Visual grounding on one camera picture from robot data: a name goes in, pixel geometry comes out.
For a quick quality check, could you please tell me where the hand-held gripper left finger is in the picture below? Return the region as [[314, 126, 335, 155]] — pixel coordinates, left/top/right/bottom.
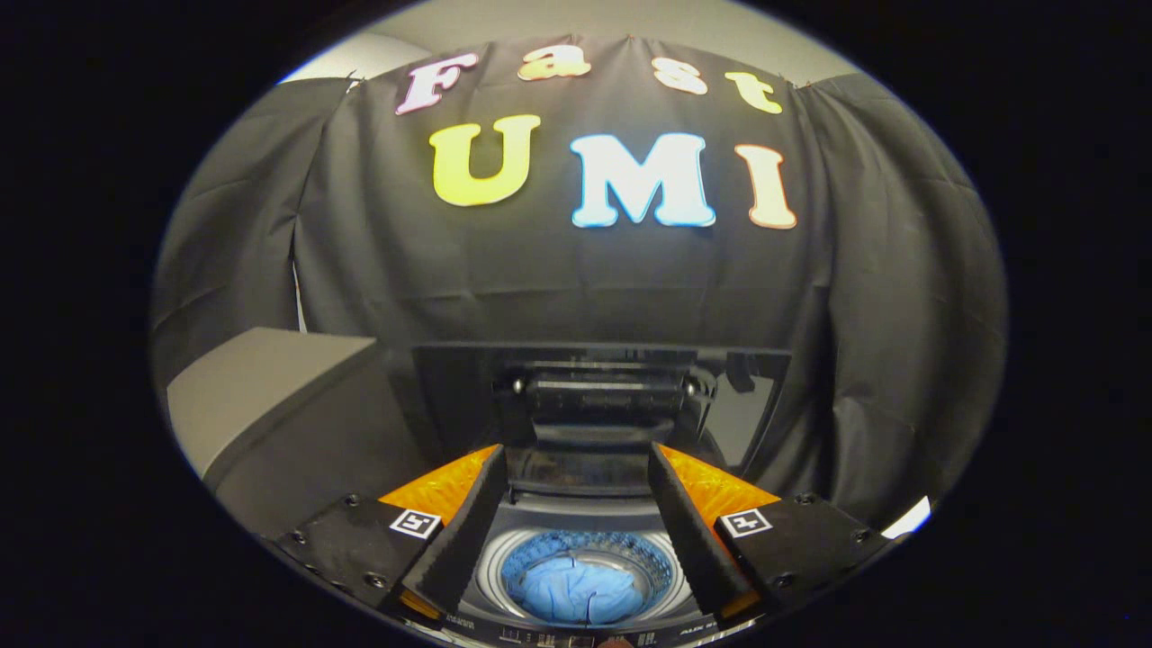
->
[[274, 444, 509, 624]]

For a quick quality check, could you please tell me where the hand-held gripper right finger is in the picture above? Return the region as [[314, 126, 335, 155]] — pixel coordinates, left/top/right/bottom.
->
[[648, 441, 901, 622]]

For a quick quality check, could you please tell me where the light blue polo shirt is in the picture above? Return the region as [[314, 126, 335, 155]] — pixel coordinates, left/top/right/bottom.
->
[[517, 553, 647, 626]]

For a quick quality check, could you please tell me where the white paper sheet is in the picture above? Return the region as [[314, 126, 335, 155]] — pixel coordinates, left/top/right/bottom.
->
[[880, 495, 932, 541]]

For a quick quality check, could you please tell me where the black cabinet with grey front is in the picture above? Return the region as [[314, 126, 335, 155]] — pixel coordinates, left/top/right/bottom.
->
[[166, 327, 433, 541]]

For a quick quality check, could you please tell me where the black backdrop cloth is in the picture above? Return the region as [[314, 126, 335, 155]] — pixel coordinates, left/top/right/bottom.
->
[[151, 36, 1009, 532]]

